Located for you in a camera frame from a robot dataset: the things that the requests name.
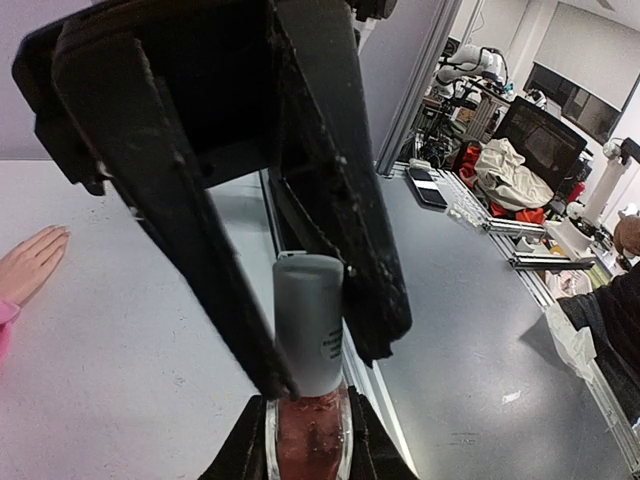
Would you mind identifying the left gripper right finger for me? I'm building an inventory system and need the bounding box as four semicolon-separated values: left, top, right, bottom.
348;386;418;480

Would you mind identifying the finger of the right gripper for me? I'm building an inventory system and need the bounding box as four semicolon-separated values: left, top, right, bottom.
272;1;412;365
51;20;298;399

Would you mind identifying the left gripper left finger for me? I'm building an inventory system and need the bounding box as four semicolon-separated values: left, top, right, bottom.
199;395;268;480

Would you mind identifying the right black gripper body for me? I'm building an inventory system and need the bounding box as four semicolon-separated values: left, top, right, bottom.
12;1;277;195

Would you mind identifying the nail polish bottle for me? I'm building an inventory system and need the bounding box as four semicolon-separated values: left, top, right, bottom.
265;384;353;480

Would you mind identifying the white nail polish cap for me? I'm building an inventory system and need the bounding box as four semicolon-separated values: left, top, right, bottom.
273;254;344;397

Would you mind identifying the black smartphone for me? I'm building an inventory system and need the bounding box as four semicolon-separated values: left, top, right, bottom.
405;167;448;211

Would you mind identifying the beige cloth pile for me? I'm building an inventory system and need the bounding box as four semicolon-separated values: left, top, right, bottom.
475;139;554;212

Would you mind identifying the mannequin hand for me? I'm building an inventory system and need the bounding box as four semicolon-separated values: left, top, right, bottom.
1;226;70;306

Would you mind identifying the black computer monitor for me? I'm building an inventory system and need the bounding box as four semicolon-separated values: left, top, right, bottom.
492;97;587;192

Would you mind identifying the pink sweatshirt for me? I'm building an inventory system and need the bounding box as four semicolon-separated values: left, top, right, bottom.
0;300;21;361

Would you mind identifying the person in dark clothes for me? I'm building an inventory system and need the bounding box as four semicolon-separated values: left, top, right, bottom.
557;217;640;426

